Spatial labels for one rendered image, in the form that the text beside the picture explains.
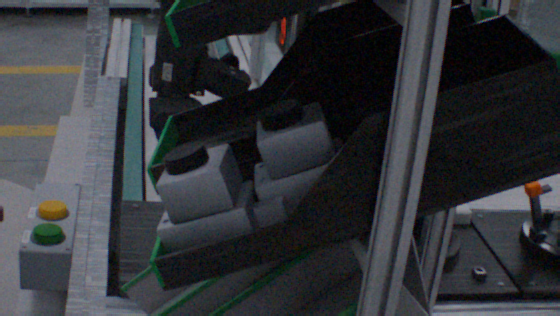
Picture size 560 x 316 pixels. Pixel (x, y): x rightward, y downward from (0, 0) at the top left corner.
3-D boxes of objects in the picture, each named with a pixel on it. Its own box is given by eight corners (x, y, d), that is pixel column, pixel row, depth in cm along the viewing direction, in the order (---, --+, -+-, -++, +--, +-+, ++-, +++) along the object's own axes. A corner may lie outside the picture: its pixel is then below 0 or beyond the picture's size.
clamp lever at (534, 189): (535, 234, 115) (528, 187, 112) (529, 228, 117) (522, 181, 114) (557, 226, 115) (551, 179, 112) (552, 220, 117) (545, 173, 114)
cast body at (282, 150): (268, 227, 59) (232, 133, 56) (267, 201, 63) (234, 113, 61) (387, 188, 58) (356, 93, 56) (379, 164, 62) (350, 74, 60)
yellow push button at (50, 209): (36, 224, 111) (36, 211, 110) (39, 211, 115) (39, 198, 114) (65, 226, 112) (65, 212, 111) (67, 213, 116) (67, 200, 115)
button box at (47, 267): (19, 290, 105) (18, 248, 103) (36, 217, 124) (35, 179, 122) (73, 293, 106) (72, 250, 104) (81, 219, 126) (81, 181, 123)
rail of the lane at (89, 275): (66, 389, 94) (64, 310, 90) (96, 122, 175) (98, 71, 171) (114, 390, 95) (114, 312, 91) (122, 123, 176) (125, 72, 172)
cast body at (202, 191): (171, 268, 58) (131, 177, 55) (184, 237, 62) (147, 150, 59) (289, 239, 56) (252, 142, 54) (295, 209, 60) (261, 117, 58)
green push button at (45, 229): (31, 249, 105) (30, 235, 104) (34, 235, 108) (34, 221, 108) (62, 251, 106) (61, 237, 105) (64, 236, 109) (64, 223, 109)
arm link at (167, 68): (155, 56, 89) (213, 60, 90) (154, 17, 106) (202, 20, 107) (148, 130, 92) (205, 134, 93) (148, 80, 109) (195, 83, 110)
